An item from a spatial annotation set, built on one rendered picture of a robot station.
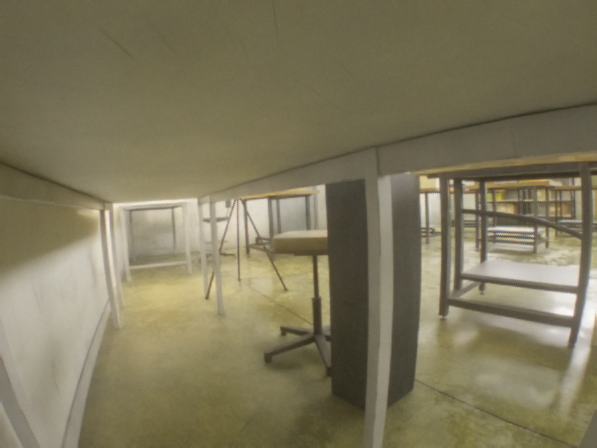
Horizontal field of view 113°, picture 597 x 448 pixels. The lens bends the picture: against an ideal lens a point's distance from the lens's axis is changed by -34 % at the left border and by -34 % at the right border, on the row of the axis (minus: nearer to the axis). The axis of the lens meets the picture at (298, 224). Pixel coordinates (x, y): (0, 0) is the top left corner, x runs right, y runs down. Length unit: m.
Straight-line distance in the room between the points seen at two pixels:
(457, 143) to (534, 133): 0.14
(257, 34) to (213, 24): 0.03
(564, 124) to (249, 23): 0.40
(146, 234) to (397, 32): 5.84
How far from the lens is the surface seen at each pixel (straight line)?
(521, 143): 0.48
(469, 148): 0.52
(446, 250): 1.91
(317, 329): 1.60
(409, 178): 1.04
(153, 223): 5.94
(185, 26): 0.21
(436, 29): 0.23
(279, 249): 1.36
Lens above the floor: 0.76
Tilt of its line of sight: 3 degrees down
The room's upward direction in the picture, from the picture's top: 3 degrees counter-clockwise
